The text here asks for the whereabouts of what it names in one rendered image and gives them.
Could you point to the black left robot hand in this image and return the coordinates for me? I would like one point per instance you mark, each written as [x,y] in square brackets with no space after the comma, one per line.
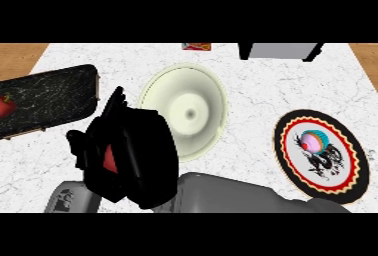
[93,143]

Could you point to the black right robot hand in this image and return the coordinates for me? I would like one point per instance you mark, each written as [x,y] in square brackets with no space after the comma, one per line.
[147,156]

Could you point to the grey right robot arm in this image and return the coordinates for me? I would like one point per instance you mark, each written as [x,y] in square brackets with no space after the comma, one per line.
[240,196]

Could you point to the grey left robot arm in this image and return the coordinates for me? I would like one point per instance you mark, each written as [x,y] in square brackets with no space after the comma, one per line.
[68,198]

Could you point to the black marbled rectangular plate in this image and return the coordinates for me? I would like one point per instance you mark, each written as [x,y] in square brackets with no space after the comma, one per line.
[48,100]

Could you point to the cream round bowl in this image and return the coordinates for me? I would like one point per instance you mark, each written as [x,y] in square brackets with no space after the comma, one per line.
[196,106]

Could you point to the red tomato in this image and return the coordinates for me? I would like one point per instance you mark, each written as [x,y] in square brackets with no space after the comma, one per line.
[4,106]

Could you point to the round dragon pattern plate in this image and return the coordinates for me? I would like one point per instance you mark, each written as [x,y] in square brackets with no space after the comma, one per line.
[333,173]

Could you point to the pink teal cupcake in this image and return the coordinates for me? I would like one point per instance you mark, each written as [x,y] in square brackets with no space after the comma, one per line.
[313,141]

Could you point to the red box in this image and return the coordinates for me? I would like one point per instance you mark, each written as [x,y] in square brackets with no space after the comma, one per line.
[196,46]

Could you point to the grey black appliance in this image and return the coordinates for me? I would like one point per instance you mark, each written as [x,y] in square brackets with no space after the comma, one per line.
[280,51]

